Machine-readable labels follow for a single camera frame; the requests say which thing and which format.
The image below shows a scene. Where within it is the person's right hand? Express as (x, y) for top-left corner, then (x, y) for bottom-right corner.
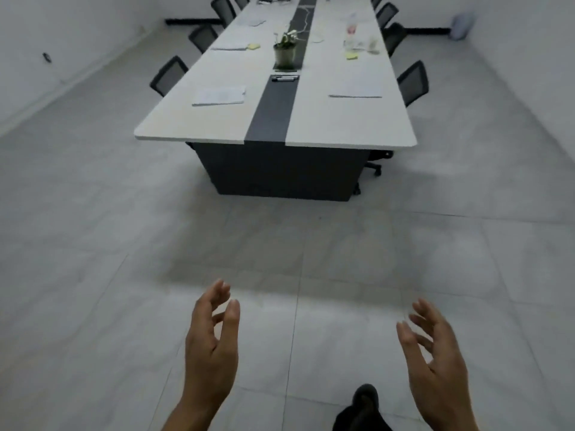
(396, 298), (476, 428)

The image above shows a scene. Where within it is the person's left hand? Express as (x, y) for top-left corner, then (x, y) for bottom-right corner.
(184, 278), (241, 411)

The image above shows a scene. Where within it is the white cable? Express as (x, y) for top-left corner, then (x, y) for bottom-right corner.
(293, 5), (314, 42)

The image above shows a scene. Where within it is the person's right forearm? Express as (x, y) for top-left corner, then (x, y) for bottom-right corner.
(424, 417), (481, 431)

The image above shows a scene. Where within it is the long white conference table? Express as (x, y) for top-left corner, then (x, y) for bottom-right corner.
(134, 0), (417, 202)

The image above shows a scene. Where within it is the small potted plant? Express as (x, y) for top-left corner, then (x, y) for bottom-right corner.
(273, 29), (300, 71)

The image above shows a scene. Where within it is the person's left forearm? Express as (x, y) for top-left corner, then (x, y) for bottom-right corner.
(161, 398), (222, 431)

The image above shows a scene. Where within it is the person's black shoe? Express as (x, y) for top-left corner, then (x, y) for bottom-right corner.
(352, 383), (381, 412)

